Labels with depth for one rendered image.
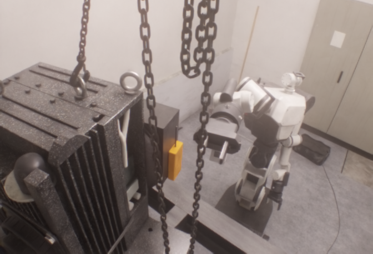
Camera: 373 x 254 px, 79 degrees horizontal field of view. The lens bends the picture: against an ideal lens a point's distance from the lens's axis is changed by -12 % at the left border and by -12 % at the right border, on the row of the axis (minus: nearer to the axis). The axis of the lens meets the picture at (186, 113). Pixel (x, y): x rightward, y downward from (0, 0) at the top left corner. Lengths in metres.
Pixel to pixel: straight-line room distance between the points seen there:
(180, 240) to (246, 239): 0.48
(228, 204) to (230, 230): 0.74
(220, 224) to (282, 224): 1.05
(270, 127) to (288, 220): 1.36
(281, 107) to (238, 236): 0.77
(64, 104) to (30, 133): 0.14
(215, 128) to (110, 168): 0.34
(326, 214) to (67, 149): 2.56
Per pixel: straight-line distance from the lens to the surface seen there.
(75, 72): 0.74
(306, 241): 2.56
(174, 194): 1.70
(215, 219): 1.62
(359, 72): 3.24
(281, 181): 1.84
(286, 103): 1.38
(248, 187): 1.79
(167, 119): 0.89
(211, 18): 0.35
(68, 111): 0.76
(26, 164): 0.64
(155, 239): 1.26
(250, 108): 0.78
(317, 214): 2.78
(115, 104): 0.75
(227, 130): 0.66
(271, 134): 1.45
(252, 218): 2.28
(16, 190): 0.70
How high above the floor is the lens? 2.02
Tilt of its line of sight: 35 degrees down
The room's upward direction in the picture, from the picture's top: 5 degrees clockwise
